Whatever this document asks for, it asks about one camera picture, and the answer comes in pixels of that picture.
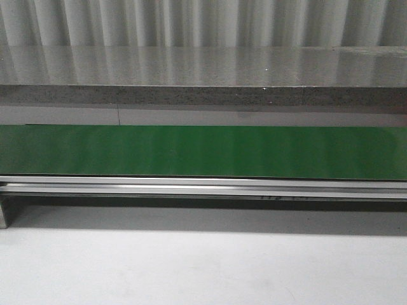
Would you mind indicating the green conveyor belt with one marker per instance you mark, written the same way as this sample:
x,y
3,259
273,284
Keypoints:
x,y
366,153

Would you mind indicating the grey granite ledge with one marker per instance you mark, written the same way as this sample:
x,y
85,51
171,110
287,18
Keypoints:
x,y
362,78

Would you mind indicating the white pleated curtain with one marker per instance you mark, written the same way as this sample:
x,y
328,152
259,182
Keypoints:
x,y
203,23

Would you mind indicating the aluminium conveyor frame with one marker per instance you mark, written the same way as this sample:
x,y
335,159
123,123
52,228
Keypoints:
x,y
245,205

